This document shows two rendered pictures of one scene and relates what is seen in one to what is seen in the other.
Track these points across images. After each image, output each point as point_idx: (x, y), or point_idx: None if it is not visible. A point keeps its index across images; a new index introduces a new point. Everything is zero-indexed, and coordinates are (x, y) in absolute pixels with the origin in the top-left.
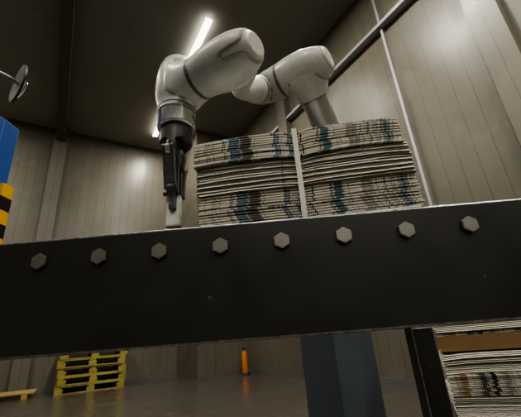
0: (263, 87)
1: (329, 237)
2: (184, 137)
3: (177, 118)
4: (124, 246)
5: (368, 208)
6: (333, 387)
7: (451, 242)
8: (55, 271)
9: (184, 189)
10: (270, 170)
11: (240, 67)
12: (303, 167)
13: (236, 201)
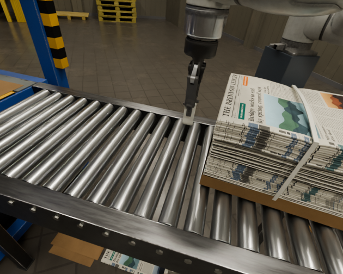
0: None
1: None
2: (209, 57)
3: (207, 38)
4: (171, 253)
5: (324, 206)
6: None
7: None
8: (140, 247)
9: (198, 88)
10: (273, 161)
11: (314, 15)
12: (299, 169)
13: (236, 167)
